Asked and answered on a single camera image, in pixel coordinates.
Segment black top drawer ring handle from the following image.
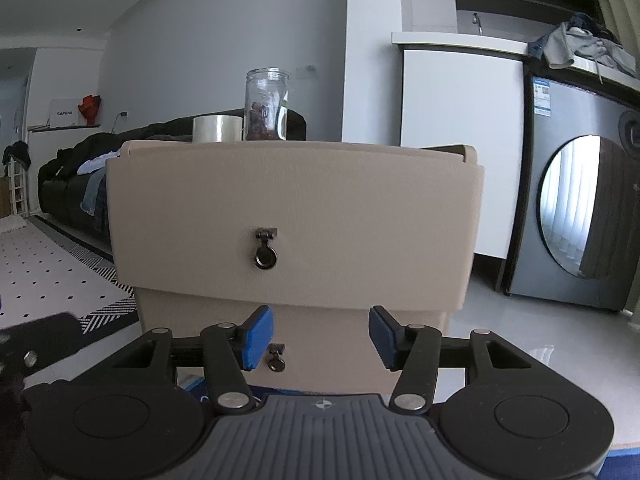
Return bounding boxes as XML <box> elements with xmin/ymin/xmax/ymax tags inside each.
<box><xmin>254</xmin><ymin>228</ymin><xmax>278</xmax><ymax>270</ymax></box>

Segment black drawer ring handle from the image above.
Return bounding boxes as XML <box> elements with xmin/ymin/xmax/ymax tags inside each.
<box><xmin>254</xmin><ymin>228</ymin><xmax>278</xmax><ymax>270</ymax></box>
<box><xmin>267</xmin><ymin>344</ymin><xmax>286</xmax><ymax>373</ymax></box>

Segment beige plastic drawer cabinet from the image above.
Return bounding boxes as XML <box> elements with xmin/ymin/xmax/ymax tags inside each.
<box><xmin>117</xmin><ymin>141</ymin><xmax>483</xmax><ymax>396</ymax></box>

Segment white dotted floor rug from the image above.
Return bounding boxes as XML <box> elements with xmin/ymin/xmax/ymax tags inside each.
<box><xmin>1</xmin><ymin>217</ymin><xmax>138</xmax><ymax>341</ymax></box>

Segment black leather sofa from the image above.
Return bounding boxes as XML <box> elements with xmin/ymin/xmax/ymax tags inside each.
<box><xmin>37</xmin><ymin>107</ymin><xmax>307</xmax><ymax>252</ymax></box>

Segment clothes pile on sofa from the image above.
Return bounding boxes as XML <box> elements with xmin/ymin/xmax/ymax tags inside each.
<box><xmin>77</xmin><ymin>151</ymin><xmax>120</xmax><ymax>216</ymax></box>

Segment silver washing machine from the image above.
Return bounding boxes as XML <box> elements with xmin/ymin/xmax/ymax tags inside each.
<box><xmin>501</xmin><ymin>70</ymin><xmax>639</xmax><ymax>311</ymax></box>

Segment clear tape roll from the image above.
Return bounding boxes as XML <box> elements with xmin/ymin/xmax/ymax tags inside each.
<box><xmin>192</xmin><ymin>115</ymin><xmax>243</xmax><ymax>144</ymax></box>

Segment white box on shelf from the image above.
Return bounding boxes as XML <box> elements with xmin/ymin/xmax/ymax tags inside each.
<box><xmin>48</xmin><ymin>99</ymin><xmax>81</xmax><ymax>129</ymax></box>

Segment red object on shelf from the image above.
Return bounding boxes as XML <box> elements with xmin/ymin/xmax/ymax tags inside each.
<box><xmin>78</xmin><ymin>94</ymin><xmax>102</xmax><ymax>126</ymax></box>

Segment glass jar with dried fruit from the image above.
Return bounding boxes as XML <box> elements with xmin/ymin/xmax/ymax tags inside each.
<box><xmin>243</xmin><ymin>67</ymin><xmax>290</xmax><ymax>141</ymax></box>

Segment white cabinet under counter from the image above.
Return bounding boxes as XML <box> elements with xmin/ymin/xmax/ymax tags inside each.
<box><xmin>400</xmin><ymin>50</ymin><xmax>525</xmax><ymax>259</ymax></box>

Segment white countertop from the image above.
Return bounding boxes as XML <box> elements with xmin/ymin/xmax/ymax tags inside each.
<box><xmin>390</xmin><ymin>32</ymin><xmax>639</xmax><ymax>92</ymax></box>

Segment chrome faucet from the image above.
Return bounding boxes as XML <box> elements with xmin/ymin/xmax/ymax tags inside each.
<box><xmin>472</xmin><ymin>13</ymin><xmax>484</xmax><ymax>36</ymax></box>

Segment grey clothes on counter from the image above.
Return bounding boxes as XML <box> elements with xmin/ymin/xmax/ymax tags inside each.
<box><xmin>527</xmin><ymin>12</ymin><xmax>638</xmax><ymax>78</ymax></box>

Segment black bottom drawer ring handle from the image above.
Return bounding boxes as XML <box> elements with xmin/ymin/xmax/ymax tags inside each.
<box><xmin>267</xmin><ymin>344</ymin><xmax>286</xmax><ymax>373</ymax></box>

